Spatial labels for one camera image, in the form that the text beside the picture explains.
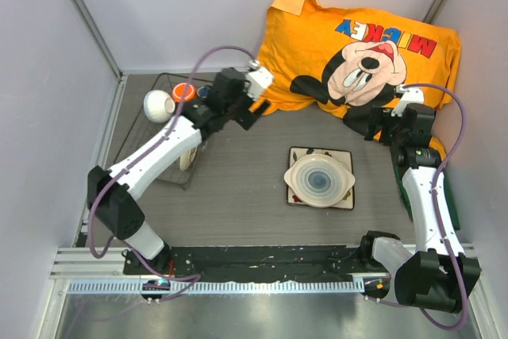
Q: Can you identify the blue mug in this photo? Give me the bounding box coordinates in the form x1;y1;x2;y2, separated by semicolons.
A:
197;86;211;98

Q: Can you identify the square floral plate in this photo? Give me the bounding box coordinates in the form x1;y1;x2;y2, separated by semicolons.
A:
286;146;355;210

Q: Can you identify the small cream plate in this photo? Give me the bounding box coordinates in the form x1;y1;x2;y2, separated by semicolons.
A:
179;147;198;171

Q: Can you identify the large white oval dish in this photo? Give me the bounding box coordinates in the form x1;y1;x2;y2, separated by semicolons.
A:
283;154;356;208

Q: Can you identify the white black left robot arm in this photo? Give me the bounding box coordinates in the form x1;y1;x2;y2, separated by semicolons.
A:
87;67;274;275

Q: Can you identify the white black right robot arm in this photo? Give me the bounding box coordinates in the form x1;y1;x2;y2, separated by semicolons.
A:
358;103;480;313

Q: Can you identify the orange mug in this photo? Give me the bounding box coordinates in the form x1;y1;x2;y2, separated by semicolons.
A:
171;83;197;102

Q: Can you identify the orange Mickey pillow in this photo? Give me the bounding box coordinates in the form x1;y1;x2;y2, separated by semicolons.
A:
258;0;462;135

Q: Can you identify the white ribbed bowl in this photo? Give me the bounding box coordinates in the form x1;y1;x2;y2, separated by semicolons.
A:
143;90;175;124

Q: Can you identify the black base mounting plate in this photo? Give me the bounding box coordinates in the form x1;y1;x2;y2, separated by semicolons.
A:
148;245;386;283

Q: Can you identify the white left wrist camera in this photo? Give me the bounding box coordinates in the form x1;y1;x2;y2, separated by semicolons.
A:
245;60;274;101

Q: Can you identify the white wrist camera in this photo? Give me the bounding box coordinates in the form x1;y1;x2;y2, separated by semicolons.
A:
391;84;425;117
245;60;274;101

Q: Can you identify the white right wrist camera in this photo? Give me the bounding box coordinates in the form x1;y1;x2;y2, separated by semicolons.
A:
391;84;425;117

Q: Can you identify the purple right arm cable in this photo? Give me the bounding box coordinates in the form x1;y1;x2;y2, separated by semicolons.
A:
372;83;469;331

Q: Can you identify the white slotted cable duct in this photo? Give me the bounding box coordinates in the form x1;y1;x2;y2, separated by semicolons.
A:
67;279;364;295

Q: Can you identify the aluminium frame rail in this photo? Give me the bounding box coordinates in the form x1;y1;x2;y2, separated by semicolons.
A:
50;241;486;279

